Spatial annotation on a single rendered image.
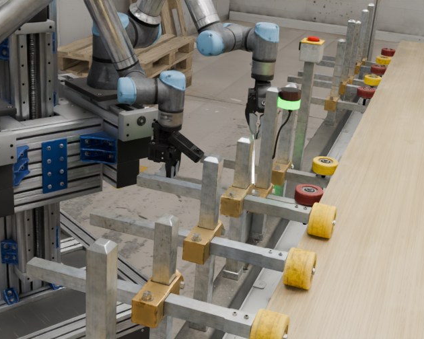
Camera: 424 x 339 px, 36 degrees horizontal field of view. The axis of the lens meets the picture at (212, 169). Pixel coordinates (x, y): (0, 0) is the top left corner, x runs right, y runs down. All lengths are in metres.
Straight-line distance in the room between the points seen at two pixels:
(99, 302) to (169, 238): 0.25
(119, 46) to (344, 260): 0.90
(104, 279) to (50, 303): 1.60
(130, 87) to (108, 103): 0.33
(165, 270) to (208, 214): 0.25
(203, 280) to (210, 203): 0.20
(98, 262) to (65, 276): 0.34
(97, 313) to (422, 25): 8.70
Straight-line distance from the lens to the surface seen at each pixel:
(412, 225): 1.80
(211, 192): 1.43
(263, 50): 2.03
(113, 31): 1.96
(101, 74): 2.22
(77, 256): 2.87
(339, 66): 3.09
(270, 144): 1.90
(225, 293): 1.75
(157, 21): 2.30
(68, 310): 2.54
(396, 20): 9.52
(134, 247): 3.36
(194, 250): 1.42
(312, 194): 1.87
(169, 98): 1.90
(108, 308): 1.02
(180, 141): 1.94
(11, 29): 1.84
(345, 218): 1.77
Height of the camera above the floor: 1.65
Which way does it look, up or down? 22 degrees down
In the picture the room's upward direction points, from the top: 5 degrees clockwise
